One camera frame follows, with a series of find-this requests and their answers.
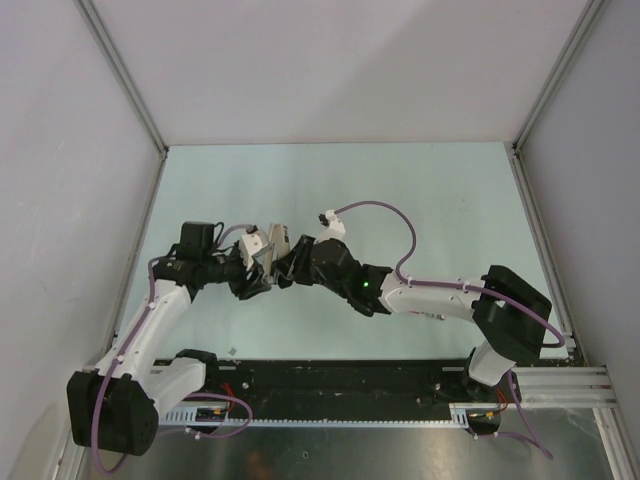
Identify beige black stapler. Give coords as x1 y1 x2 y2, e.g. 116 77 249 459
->
262 223 290 284

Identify red white staple box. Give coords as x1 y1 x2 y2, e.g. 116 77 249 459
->
410 311 446 321

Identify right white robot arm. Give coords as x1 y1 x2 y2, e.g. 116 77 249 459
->
274 236 552 401

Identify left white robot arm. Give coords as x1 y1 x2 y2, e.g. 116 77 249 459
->
66 222 268 456

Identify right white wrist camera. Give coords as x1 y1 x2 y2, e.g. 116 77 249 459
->
315 209 346 244

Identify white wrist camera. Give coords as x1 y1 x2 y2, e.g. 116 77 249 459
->
315 209 346 244
238 226 270 272

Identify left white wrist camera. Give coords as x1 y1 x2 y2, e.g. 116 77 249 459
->
238 226 270 272

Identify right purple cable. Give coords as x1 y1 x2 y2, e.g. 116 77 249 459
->
334 200 566 349

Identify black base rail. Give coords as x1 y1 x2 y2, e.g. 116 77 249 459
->
149 357 524 421

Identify aluminium frame rail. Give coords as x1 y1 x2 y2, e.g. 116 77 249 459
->
74 364 616 436

